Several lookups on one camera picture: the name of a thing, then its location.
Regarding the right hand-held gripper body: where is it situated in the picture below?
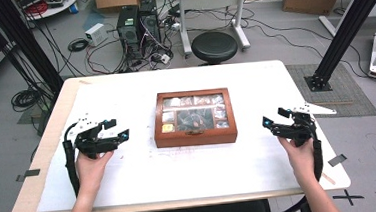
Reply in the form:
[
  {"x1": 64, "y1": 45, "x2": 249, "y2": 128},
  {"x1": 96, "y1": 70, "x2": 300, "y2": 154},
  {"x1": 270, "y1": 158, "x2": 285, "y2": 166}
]
[{"x1": 270, "y1": 101, "x2": 340, "y2": 149}]

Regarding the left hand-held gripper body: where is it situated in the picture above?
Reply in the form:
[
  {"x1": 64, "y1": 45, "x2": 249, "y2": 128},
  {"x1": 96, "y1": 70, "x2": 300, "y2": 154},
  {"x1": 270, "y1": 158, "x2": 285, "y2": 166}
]
[{"x1": 72, "y1": 110, "x2": 122, "y2": 161}]

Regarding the wooden tea box with glass lid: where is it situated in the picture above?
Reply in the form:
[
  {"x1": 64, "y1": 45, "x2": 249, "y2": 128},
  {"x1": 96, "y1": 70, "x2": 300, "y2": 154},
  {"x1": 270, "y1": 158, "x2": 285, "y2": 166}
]
[{"x1": 150, "y1": 87, "x2": 239, "y2": 149}]

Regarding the person's left hand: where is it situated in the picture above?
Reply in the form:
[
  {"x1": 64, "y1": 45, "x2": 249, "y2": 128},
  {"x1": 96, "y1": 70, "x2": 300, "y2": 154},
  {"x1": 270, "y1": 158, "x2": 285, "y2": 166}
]
[{"x1": 74, "y1": 150, "x2": 118, "y2": 197}]

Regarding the person's right hand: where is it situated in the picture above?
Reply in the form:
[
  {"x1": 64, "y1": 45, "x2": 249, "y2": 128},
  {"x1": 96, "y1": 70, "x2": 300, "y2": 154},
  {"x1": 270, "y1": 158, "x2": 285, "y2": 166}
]
[{"x1": 276, "y1": 134, "x2": 318, "y2": 185}]

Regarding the pile of yellow label tea bags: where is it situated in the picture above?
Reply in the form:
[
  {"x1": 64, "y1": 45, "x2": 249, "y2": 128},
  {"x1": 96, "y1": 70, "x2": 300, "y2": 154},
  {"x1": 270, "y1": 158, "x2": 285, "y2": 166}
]
[{"x1": 161, "y1": 122, "x2": 176, "y2": 134}]

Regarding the pile of clear wrapped tea packets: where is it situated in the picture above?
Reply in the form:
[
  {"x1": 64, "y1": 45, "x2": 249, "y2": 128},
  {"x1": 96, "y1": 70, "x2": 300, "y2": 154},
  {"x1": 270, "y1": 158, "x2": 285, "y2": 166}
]
[
  {"x1": 214, "y1": 104, "x2": 227, "y2": 120},
  {"x1": 215, "y1": 119, "x2": 231, "y2": 129},
  {"x1": 193, "y1": 94, "x2": 213, "y2": 107},
  {"x1": 179, "y1": 96, "x2": 195, "y2": 107},
  {"x1": 210, "y1": 93, "x2": 225, "y2": 106}
]

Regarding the dark tape strip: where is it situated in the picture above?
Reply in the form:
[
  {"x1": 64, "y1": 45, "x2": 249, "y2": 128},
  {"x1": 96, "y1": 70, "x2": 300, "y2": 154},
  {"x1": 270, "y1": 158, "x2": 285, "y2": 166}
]
[
  {"x1": 327, "y1": 153, "x2": 349, "y2": 168},
  {"x1": 14, "y1": 167, "x2": 42, "y2": 183}
]

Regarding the pile of white tea bags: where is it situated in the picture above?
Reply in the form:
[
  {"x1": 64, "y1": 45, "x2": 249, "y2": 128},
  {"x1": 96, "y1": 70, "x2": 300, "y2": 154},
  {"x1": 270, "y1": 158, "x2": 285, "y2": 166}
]
[
  {"x1": 161, "y1": 111, "x2": 177, "y2": 124},
  {"x1": 162, "y1": 97, "x2": 181, "y2": 109}
]

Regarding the grey floor mat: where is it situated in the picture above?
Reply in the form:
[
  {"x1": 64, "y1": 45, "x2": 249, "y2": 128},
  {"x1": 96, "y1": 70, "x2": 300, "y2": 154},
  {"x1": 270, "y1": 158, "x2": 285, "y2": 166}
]
[{"x1": 285, "y1": 58, "x2": 376, "y2": 123}]

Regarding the pile of dark tea bags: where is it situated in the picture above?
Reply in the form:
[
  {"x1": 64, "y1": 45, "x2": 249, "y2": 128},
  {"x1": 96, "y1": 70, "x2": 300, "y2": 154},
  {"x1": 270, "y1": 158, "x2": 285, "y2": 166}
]
[{"x1": 175, "y1": 107, "x2": 216, "y2": 132}]

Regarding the white box device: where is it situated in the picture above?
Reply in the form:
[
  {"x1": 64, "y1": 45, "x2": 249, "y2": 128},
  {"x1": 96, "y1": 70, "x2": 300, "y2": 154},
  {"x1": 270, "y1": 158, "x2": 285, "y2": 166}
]
[{"x1": 84, "y1": 21, "x2": 110, "y2": 48}]

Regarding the black round stool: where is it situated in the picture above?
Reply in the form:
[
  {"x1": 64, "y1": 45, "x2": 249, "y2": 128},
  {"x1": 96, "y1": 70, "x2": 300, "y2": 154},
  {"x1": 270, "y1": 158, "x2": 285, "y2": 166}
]
[{"x1": 190, "y1": 29, "x2": 240, "y2": 67}]

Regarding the black metal stand with base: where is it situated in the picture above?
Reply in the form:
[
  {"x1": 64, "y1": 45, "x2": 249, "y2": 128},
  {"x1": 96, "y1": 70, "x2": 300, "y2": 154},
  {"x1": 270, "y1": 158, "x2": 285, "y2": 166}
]
[{"x1": 298, "y1": 0, "x2": 376, "y2": 94}]

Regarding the slim black computer tower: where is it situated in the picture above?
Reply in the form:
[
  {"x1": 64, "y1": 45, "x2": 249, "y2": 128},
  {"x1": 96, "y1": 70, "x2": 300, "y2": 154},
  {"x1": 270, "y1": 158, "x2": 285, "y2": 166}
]
[{"x1": 138, "y1": 0, "x2": 162, "y2": 46}]

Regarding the round white table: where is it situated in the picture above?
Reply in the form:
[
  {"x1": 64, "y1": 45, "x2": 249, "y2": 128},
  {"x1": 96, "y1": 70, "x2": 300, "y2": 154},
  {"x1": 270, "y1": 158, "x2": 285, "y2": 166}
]
[{"x1": 22, "y1": 0, "x2": 81, "y2": 22}]

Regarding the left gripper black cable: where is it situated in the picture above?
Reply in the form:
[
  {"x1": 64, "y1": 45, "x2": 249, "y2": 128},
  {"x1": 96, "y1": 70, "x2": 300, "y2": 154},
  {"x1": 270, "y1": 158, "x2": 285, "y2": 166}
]
[{"x1": 61, "y1": 121, "x2": 99, "y2": 212}]

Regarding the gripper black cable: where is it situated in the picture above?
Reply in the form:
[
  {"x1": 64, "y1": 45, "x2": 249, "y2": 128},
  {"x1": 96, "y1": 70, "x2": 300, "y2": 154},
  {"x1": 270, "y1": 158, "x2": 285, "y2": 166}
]
[
  {"x1": 267, "y1": 138, "x2": 328, "y2": 212},
  {"x1": 61, "y1": 121, "x2": 99, "y2": 212}
]

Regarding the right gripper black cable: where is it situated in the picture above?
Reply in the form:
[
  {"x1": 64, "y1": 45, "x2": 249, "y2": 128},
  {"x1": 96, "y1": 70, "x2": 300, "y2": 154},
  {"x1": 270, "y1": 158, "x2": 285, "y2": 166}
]
[{"x1": 267, "y1": 138, "x2": 328, "y2": 212}]

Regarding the bundle of floor cables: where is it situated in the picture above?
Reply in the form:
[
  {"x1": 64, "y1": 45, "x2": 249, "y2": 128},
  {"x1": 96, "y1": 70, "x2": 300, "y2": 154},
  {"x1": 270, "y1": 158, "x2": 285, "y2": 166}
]
[{"x1": 82, "y1": 6, "x2": 176, "y2": 77}]

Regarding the large coiled black cable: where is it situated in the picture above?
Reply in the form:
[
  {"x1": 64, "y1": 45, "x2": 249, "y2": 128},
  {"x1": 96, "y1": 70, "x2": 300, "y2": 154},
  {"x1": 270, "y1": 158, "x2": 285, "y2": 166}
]
[{"x1": 9, "y1": 87, "x2": 44, "y2": 113}]

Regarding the small coiled black cable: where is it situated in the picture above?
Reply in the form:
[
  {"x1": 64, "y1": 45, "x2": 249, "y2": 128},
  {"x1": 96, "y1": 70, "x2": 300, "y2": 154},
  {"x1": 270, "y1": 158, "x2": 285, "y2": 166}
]
[{"x1": 66, "y1": 37, "x2": 90, "y2": 54}]

